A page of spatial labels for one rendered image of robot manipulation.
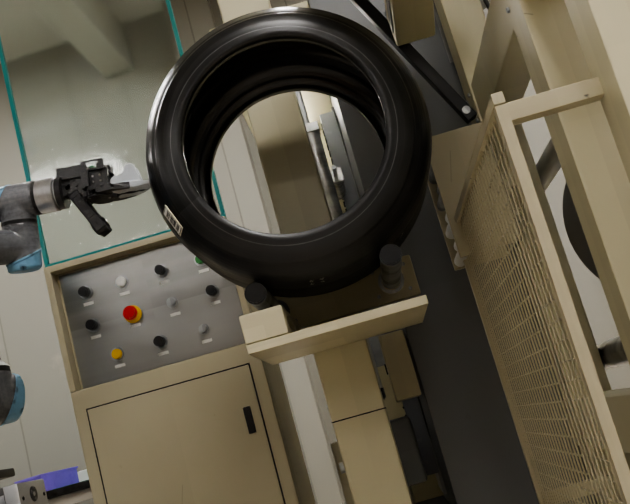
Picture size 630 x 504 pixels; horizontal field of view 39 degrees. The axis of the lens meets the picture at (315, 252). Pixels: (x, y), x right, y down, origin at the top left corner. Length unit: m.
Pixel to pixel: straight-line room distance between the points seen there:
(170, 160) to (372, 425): 0.77
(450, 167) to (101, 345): 1.15
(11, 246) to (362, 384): 0.84
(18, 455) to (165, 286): 3.70
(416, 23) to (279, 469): 1.22
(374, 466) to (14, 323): 4.40
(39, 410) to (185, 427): 3.66
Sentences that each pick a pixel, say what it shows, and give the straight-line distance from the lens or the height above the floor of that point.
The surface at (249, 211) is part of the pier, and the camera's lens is 5.72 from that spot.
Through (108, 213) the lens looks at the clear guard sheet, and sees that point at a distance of 2.71.
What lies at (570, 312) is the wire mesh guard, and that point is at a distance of 1.29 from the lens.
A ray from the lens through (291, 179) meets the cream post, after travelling 2.22.
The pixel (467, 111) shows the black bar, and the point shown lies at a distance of 2.19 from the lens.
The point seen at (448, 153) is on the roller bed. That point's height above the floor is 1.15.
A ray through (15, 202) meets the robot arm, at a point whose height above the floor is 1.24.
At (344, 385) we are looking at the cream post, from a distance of 2.13.
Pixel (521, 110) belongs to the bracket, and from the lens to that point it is 1.36.
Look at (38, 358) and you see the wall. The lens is 6.17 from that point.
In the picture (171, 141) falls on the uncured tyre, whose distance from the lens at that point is 1.85.
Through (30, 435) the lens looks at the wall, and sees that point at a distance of 6.18.
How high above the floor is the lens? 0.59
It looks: 11 degrees up
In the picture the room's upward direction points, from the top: 16 degrees counter-clockwise
